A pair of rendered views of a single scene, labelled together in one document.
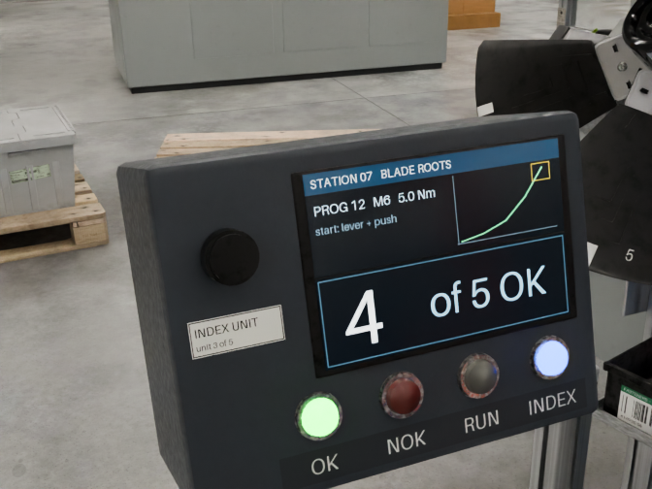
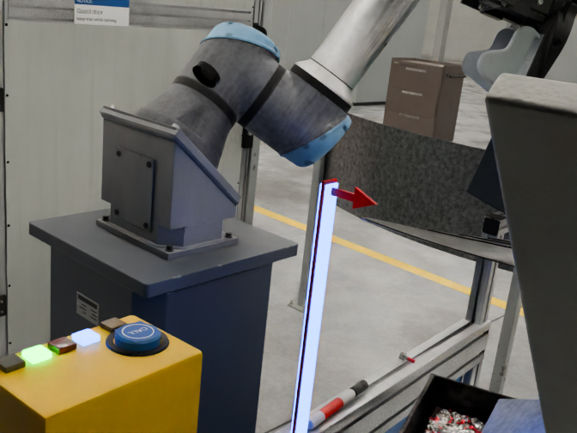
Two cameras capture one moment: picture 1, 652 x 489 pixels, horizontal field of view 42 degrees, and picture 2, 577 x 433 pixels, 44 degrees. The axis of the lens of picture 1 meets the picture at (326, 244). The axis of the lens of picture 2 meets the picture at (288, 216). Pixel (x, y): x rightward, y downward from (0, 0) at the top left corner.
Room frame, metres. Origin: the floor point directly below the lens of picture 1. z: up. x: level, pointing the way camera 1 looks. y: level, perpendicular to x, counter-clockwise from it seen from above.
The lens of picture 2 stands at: (1.39, -1.08, 1.38)
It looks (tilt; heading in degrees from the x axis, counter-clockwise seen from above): 17 degrees down; 150
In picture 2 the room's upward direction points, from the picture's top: 6 degrees clockwise
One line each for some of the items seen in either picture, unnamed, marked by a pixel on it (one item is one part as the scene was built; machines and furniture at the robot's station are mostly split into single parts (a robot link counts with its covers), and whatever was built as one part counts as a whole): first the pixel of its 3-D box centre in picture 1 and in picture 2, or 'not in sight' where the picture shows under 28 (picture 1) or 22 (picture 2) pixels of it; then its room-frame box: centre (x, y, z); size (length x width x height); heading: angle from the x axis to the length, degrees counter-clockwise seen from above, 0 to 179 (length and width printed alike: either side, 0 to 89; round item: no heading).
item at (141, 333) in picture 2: not in sight; (137, 338); (0.83, -0.90, 1.08); 0.04 x 0.04 x 0.02
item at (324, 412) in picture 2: not in sight; (337, 403); (0.70, -0.58, 0.87); 0.14 x 0.01 x 0.01; 116
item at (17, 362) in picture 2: not in sight; (9, 362); (0.84, -1.01, 1.08); 0.02 x 0.02 x 0.01; 22
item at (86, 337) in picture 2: not in sight; (86, 337); (0.81, -0.94, 1.08); 0.02 x 0.02 x 0.01; 22
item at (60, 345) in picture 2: not in sight; (62, 345); (0.82, -0.96, 1.08); 0.02 x 0.02 x 0.01; 22
